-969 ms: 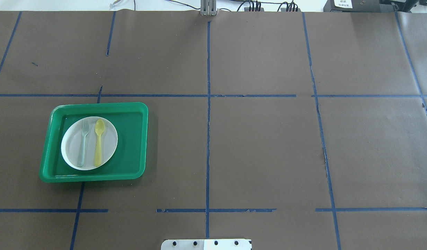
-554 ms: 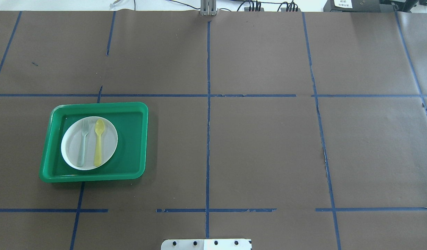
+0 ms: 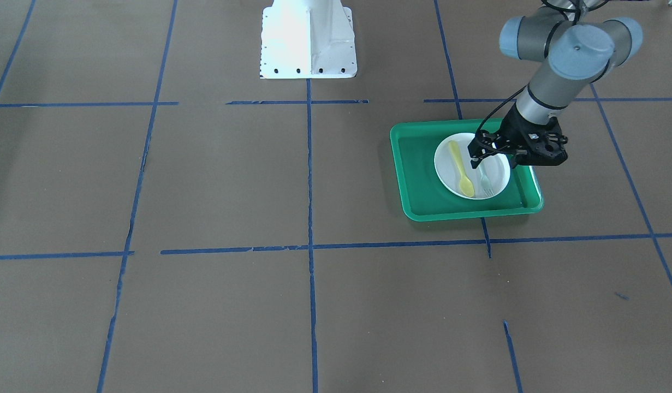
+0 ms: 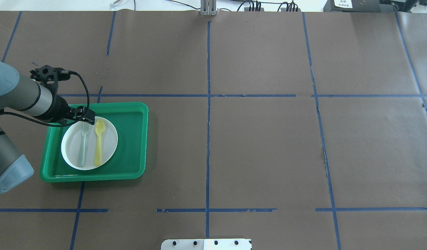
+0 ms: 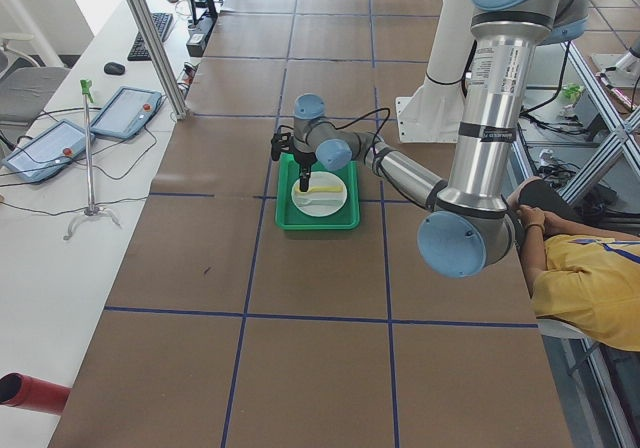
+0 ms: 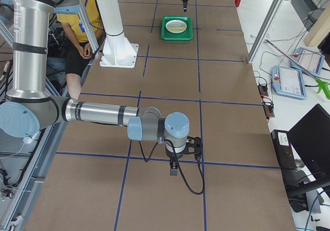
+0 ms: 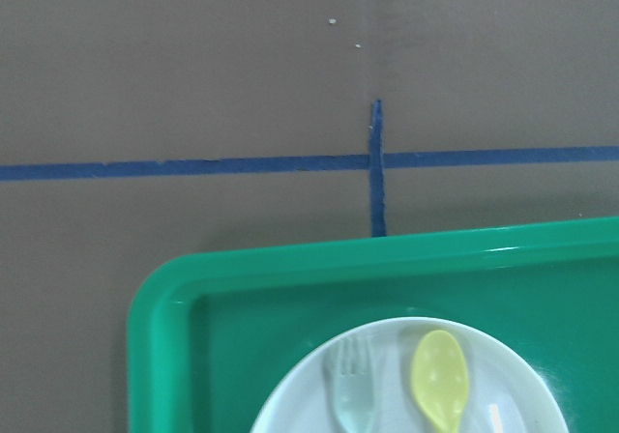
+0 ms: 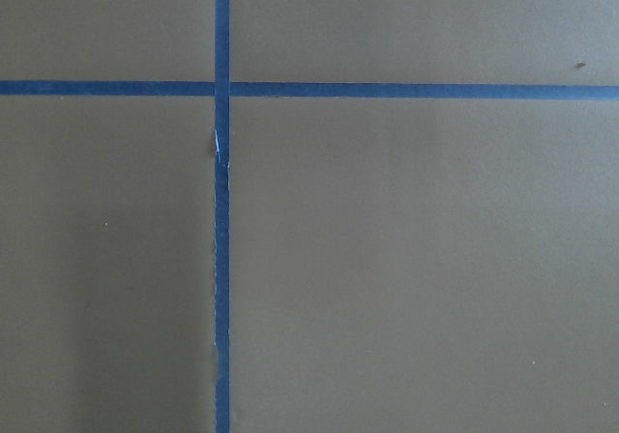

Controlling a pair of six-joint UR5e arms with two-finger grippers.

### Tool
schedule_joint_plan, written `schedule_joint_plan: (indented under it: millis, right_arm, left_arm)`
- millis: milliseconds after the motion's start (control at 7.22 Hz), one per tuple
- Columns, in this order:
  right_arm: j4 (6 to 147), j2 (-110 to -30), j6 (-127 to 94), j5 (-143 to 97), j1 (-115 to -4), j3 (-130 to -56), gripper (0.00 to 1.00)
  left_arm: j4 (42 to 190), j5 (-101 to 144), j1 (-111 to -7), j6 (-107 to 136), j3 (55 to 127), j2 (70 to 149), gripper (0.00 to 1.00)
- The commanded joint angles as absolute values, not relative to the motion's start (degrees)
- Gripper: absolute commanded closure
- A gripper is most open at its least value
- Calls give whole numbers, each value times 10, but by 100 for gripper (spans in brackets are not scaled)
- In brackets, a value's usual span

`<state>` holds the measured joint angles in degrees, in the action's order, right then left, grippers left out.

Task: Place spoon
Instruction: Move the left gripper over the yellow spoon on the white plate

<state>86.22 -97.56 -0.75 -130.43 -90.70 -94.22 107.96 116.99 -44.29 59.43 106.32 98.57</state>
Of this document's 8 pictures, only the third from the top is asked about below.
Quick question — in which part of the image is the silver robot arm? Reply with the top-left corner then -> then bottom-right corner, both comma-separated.
468,1 -> 644,169

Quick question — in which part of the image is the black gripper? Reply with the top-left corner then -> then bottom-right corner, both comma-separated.
468,104 -> 555,170

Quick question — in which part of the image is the green plastic tray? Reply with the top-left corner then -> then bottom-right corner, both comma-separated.
390,119 -> 544,222

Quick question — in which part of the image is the white round plate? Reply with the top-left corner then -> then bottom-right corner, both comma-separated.
433,133 -> 511,200

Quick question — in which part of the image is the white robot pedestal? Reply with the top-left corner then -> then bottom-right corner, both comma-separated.
259,1 -> 358,79

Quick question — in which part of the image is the yellow plastic spoon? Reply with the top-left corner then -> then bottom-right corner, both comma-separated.
448,141 -> 475,198

